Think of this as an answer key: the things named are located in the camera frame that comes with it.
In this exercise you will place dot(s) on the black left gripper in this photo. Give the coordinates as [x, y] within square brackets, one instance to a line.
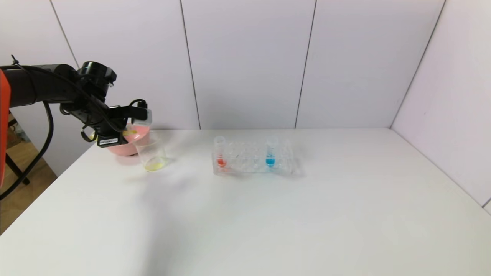
[108, 140]

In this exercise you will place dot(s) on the test tube with yellow pigment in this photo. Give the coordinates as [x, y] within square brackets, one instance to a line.
[92, 136]

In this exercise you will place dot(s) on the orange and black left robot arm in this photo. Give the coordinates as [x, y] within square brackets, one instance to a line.
[38, 86]

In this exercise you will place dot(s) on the clear plastic measuring beaker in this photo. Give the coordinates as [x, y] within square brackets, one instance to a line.
[153, 157]

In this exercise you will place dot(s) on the test tube with red pigment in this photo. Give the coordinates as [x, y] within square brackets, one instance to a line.
[221, 161]

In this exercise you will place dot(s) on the clear acrylic test tube rack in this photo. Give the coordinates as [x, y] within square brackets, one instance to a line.
[253, 170]

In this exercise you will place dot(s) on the test tube with blue pigment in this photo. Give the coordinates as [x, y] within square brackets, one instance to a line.
[270, 161]

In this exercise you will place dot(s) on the pink bowl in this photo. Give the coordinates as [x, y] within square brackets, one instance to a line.
[130, 145]

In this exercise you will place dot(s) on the black stand leg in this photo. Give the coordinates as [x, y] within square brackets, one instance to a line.
[17, 170]

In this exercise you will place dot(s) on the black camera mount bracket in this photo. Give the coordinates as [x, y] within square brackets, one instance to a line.
[126, 113]

